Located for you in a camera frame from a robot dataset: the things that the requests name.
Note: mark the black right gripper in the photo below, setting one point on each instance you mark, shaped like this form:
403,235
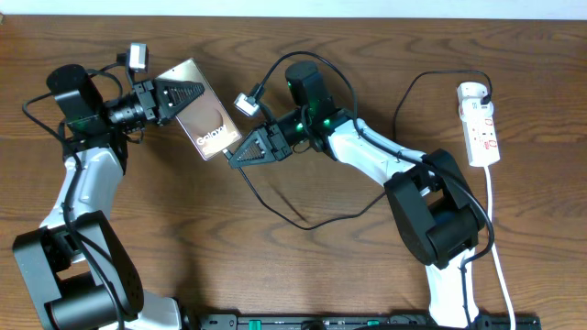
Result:
271,144

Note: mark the white power strip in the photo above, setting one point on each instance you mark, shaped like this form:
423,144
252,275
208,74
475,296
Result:
481,142

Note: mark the white USB charger adapter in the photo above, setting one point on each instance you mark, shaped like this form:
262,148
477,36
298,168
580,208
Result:
473,104

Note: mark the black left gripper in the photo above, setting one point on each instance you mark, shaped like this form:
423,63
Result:
150,102

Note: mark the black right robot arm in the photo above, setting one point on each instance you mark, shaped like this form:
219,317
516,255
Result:
436,214

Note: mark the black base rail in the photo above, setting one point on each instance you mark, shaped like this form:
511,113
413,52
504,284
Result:
406,319

